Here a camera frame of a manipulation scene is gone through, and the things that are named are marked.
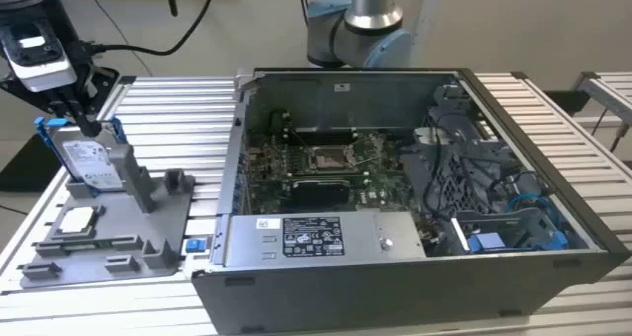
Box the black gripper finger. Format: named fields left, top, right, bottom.
left=45, top=90, right=68, bottom=116
left=66, top=90, right=102, bottom=138

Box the hard disk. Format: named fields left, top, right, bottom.
left=32, top=116, right=134, bottom=195

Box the grey metal disk bay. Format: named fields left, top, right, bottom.
left=408, top=106, right=525, bottom=221

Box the blue disk carrier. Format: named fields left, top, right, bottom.
left=465, top=232, right=508, bottom=255

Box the silver CPU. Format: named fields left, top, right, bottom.
left=54, top=206, right=97, bottom=235

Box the grey parts rack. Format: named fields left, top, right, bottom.
left=17, top=143, right=197, bottom=289

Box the blue case latch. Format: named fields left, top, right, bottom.
left=181, top=238, right=206, bottom=255

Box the silver power supply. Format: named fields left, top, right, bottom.
left=224, top=212, right=428, bottom=269

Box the RAM slot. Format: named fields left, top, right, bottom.
left=286, top=170, right=362, bottom=178

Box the CPU socket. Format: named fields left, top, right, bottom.
left=308, top=147, right=360, bottom=172

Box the black graphics card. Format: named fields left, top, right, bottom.
left=289, top=178, right=349, bottom=208

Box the metal socket cover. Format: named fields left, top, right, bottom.
left=344, top=130, right=384, bottom=167

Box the green motherboard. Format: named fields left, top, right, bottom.
left=244, top=128, right=417, bottom=215

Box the open black PC case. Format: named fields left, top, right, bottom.
left=190, top=67, right=630, bottom=335

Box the black box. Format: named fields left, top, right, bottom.
left=542, top=90, right=592, bottom=117

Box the metal slat side table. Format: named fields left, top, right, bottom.
left=570, top=71, right=632, bottom=124

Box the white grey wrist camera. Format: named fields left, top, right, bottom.
left=0, top=21, right=80, bottom=93

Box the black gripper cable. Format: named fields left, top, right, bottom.
left=82, top=0, right=218, bottom=56

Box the thin wire locking lever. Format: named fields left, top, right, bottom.
left=290, top=128, right=317, bottom=152

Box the thin black hanging cable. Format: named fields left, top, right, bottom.
left=294, top=0, right=313, bottom=27

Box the black wire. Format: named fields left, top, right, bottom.
left=422, top=127, right=454, bottom=221

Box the blue wire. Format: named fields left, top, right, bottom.
left=506, top=192, right=554, bottom=223

